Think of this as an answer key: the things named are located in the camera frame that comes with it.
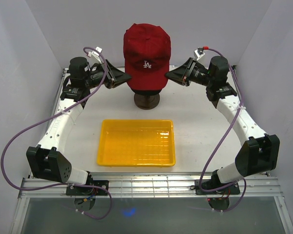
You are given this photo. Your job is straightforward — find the purple cable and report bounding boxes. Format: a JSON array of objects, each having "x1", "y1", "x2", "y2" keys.
[
  {"x1": 0, "y1": 46, "x2": 112, "y2": 219},
  {"x1": 188, "y1": 47, "x2": 247, "y2": 214}
]

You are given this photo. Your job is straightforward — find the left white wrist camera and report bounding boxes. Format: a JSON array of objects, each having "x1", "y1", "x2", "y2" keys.
[{"x1": 87, "y1": 47, "x2": 102, "y2": 64}]

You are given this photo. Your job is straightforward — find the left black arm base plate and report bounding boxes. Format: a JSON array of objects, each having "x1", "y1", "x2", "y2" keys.
[{"x1": 65, "y1": 180, "x2": 109, "y2": 196}]

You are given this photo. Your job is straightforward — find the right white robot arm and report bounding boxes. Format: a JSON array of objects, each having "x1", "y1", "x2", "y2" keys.
[{"x1": 165, "y1": 56, "x2": 280, "y2": 194}]

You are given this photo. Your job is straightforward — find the dark wooden mannequin stand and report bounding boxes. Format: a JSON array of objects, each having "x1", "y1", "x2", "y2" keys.
[{"x1": 134, "y1": 94, "x2": 160, "y2": 110}]

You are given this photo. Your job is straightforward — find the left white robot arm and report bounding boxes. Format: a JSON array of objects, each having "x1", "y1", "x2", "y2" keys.
[{"x1": 26, "y1": 57, "x2": 131, "y2": 195}]

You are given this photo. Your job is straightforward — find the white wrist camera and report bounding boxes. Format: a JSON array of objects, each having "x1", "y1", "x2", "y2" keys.
[
  {"x1": 194, "y1": 46, "x2": 209, "y2": 61},
  {"x1": 87, "y1": 47, "x2": 102, "y2": 64}
]

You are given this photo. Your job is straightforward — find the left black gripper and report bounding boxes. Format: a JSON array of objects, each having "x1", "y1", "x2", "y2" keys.
[{"x1": 84, "y1": 59, "x2": 131, "y2": 90}]

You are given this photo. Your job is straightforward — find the aluminium frame rail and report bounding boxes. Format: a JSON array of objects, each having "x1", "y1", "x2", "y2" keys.
[{"x1": 19, "y1": 65, "x2": 284, "y2": 198}]

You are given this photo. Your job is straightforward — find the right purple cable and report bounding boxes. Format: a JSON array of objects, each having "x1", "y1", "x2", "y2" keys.
[{"x1": 188, "y1": 47, "x2": 247, "y2": 214}]

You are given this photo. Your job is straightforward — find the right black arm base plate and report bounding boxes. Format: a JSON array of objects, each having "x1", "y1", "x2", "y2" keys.
[{"x1": 190, "y1": 179, "x2": 240, "y2": 195}]

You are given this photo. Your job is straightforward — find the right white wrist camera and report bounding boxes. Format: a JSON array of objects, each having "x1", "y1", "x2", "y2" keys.
[{"x1": 194, "y1": 46, "x2": 209, "y2": 61}]

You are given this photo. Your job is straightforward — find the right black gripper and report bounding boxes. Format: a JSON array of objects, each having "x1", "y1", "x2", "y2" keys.
[{"x1": 165, "y1": 58, "x2": 213, "y2": 87}]

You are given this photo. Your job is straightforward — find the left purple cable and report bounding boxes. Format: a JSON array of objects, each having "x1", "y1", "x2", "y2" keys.
[{"x1": 0, "y1": 46, "x2": 112, "y2": 219}]

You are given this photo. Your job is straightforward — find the yellow plastic tray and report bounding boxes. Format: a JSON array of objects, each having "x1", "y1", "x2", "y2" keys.
[{"x1": 97, "y1": 119, "x2": 176, "y2": 167}]

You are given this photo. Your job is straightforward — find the black cap red trim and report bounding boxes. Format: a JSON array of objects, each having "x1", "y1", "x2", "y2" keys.
[{"x1": 132, "y1": 89, "x2": 161, "y2": 96}]

